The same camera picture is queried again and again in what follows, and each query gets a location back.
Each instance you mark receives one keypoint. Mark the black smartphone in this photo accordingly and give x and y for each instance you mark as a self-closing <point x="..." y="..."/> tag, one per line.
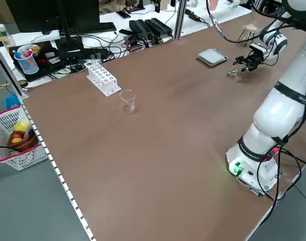
<point x="123" y="14"/>

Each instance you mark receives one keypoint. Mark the black keyboard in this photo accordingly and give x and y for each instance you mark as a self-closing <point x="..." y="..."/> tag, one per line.
<point x="92" y="27"/>

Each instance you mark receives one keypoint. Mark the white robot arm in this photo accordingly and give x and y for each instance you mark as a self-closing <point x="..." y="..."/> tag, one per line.
<point x="278" y="44"/>
<point x="281" y="113"/>

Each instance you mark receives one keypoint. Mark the black tripod stand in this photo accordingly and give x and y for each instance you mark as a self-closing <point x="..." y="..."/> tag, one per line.
<point x="247" y="39"/>

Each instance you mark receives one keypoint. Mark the blue plastic object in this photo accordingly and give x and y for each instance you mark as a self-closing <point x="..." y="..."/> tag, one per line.
<point x="12" y="101"/>

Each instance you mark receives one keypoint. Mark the small glass beaker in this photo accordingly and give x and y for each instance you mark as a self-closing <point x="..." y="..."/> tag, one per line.
<point x="232" y="73"/>

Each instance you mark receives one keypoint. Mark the brown wooden bowl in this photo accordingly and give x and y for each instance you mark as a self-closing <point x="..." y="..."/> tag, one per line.
<point x="27" y="145"/>

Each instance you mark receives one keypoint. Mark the silver digital balance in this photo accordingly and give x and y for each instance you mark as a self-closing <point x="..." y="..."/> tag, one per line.
<point x="211" y="56"/>

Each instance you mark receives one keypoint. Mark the white and red plastic basket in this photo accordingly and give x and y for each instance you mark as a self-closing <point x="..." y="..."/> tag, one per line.
<point x="27" y="160"/>

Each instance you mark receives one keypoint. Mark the black power adapter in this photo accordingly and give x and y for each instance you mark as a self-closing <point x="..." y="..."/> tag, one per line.
<point x="193" y="15"/>

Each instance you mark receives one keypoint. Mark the black tape roll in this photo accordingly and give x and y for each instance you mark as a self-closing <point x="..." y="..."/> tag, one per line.
<point x="23" y="86"/>

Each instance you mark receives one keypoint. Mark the white test tube rack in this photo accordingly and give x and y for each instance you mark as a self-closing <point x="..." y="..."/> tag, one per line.
<point x="110" y="89"/>

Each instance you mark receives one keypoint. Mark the aluminium frame post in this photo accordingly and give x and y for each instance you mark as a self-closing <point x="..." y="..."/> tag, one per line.
<point x="180" y="20"/>
<point x="9" y="72"/>

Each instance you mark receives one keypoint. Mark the yellow fruit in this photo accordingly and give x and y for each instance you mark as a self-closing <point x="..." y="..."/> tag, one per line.
<point x="22" y="125"/>

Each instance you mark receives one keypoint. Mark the black power supply box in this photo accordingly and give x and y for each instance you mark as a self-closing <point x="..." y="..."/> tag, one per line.
<point x="140" y="27"/>
<point x="159" y="26"/>

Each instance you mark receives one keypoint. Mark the glass test tube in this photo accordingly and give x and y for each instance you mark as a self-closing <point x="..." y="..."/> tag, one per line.
<point x="99" y="59"/>
<point x="93" y="61"/>

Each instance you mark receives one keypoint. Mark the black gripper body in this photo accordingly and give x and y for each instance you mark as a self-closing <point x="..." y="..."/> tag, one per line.
<point x="254" y="61"/>

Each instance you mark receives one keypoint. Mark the clear bottle with white cap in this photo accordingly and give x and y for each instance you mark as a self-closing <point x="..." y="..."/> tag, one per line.
<point x="5" y="37"/>

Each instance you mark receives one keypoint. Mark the black box with white label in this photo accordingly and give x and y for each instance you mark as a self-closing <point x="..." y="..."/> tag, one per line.
<point x="46" y="69"/>

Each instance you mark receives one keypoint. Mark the large glass beaker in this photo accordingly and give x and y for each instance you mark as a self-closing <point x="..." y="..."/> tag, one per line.
<point x="128" y="108"/>

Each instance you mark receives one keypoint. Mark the beige cup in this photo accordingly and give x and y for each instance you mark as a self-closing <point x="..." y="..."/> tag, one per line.
<point x="164" y="3"/>

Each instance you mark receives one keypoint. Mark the red apple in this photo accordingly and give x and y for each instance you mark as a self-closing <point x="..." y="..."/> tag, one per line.
<point x="17" y="136"/>

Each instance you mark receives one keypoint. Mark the black computer monitor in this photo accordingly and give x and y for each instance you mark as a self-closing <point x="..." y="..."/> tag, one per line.
<point x="37" y="15"/>

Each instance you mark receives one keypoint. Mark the pink cup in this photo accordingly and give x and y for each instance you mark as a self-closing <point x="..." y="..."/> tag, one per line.
<point x="213" y="5"/>

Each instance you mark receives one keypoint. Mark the black monitor stand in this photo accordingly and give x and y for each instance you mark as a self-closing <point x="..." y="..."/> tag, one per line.
<point x="67" y="46"/>

